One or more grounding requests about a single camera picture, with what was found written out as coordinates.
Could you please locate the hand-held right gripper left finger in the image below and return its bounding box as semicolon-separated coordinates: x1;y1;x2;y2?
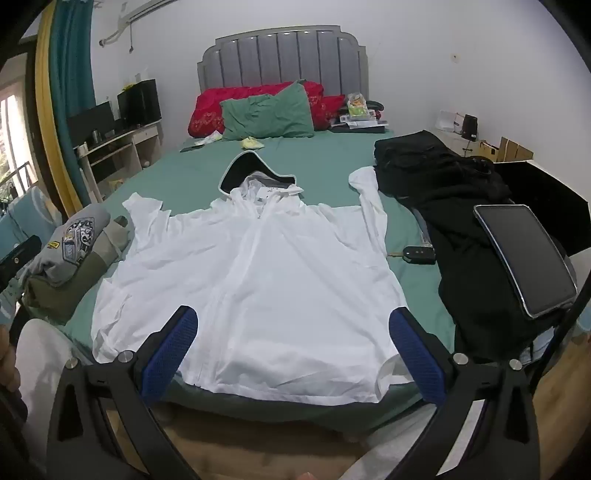
46;305;204;480

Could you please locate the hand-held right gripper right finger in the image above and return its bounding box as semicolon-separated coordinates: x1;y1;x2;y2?
389;307;541;480

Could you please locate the white hooded jacket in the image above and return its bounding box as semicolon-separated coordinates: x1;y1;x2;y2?
90;152;414;407

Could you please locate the person's left hand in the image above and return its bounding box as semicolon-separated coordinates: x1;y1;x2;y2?
0;323;21;393

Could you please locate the light blue patterned cloth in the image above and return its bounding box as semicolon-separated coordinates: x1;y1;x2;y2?
0;187;63;324

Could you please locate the olive green folded garment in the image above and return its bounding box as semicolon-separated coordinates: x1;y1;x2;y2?
21;215;134;324

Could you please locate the spread black garment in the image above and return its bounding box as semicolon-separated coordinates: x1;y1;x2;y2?
416;185;578;365

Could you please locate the black car key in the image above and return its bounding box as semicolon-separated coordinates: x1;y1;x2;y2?
388;246;437;265

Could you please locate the window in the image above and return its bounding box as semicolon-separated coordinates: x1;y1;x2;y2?
0;83;38;204

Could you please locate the grey blue garment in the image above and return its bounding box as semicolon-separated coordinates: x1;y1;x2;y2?
411;205;432;247

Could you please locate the grey tablet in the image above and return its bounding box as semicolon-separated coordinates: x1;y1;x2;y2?
473;204;578;320

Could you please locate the yellow curtain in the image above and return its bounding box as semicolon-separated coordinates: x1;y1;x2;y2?
34;9;84;217

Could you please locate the black monitor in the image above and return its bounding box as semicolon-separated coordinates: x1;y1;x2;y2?
67;102;116;148

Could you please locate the white wooden desk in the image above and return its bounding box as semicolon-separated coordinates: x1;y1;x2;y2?
76;119;163;204

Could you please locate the teal curtain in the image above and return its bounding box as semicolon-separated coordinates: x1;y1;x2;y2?
48;0;98;158

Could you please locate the folded black garment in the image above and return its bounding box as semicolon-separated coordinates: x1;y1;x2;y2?
373;130;513;206

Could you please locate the black computer tower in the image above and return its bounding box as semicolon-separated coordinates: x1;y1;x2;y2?
117;78;162;126

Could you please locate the bed with green sheet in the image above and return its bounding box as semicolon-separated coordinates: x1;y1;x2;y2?
60;129;462;430

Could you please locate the cardboard box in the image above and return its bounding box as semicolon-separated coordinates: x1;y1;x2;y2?
478;136;534;163

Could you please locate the white box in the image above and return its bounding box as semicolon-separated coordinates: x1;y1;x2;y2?
435;110;465;134

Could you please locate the stack of papers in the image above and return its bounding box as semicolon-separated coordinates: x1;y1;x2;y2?
330;111;389;134

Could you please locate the large red pillow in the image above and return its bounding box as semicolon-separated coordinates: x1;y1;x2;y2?
188;80;324;138

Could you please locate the green snack bag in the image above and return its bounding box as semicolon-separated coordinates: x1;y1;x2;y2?
346;92;370;116

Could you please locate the green pillow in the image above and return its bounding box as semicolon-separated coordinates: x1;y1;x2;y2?
219;80;315;140

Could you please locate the small red pillow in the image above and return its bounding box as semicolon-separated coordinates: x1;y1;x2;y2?
311;95;346;131

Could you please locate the white air conditioner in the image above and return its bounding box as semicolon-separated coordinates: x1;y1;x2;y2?
117;0;178;21

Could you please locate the grey padded headboard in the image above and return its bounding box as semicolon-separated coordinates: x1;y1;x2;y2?
198;25;374;109

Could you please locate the air conditioner hose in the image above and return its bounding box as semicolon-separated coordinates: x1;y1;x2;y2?
99;21;137;52

